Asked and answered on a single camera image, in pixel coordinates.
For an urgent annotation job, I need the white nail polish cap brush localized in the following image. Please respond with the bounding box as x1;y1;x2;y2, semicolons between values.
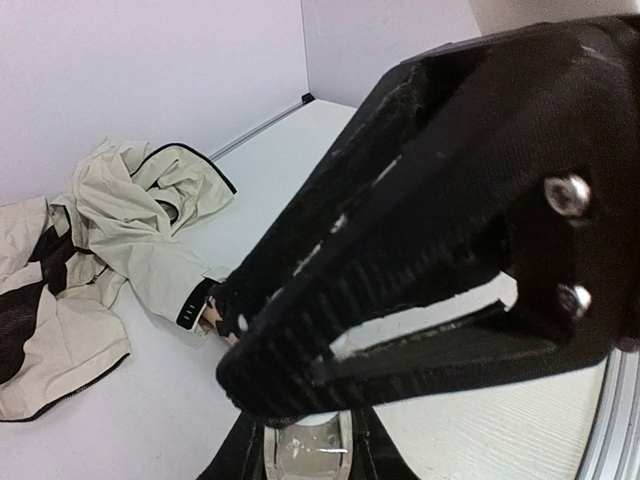
280;411;340;429

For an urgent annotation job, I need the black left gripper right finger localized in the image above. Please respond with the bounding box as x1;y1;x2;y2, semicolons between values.
349;407;419;480

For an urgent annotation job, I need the mannequin hand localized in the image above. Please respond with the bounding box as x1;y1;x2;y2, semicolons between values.
200;296;238;346

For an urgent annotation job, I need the clear nail polish bottle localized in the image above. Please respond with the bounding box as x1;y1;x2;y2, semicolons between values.
264;411;353;480

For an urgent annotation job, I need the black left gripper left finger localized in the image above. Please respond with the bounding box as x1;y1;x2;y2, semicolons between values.
197;413;265;480

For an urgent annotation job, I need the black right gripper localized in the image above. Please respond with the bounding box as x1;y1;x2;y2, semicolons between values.
414;14;639;350

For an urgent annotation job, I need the beige jacket with black lining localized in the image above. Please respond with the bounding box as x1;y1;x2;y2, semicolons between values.
1;139;236;423

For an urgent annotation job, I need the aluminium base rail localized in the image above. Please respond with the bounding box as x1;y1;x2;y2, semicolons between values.
576;350;639;480

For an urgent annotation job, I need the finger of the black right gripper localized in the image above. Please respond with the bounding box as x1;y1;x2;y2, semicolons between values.
215;64;502;425
309;299;611;416

